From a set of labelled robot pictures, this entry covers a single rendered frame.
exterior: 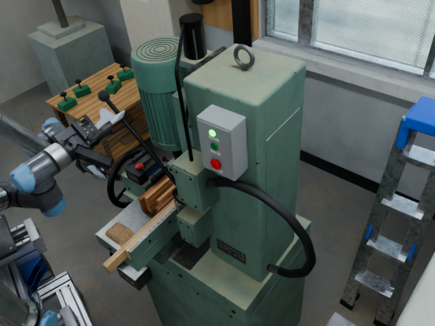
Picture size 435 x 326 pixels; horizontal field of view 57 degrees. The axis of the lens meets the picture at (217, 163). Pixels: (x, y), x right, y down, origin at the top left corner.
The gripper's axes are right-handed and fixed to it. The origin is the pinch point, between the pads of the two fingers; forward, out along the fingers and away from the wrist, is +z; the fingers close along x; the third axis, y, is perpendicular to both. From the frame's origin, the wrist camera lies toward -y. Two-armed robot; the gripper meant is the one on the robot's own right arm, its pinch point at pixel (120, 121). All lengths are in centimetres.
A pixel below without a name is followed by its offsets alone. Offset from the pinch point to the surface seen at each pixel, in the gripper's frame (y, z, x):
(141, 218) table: -28.3, -6.6, 26.5
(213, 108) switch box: -17.2, 0.5, -40.9
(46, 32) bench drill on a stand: 127, 92, 186
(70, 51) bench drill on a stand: 101, 92, 178
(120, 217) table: -23.0, -10.9, 31.1
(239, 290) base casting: -67, -5, 6
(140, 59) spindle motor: 6.7, 5.8, -23.1
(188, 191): -29.2, -6.6, -16.8
